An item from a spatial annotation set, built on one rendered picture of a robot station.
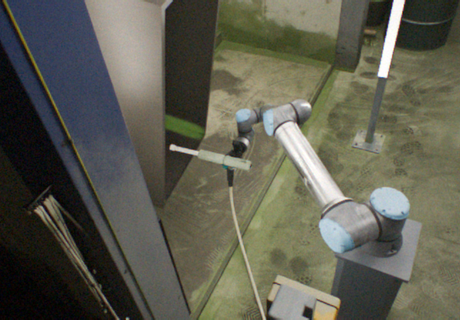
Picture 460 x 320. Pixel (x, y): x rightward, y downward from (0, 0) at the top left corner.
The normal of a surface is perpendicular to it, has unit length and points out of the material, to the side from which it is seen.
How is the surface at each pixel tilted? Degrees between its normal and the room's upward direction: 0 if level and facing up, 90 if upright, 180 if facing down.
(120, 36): 90
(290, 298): 0
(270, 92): 0
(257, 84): 0
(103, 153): 90
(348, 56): 90
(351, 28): 90
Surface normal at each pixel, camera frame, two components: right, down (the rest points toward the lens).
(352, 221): 0.00, -0.57
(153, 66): -0.35, 0.70
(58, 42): 0.89, 0.27
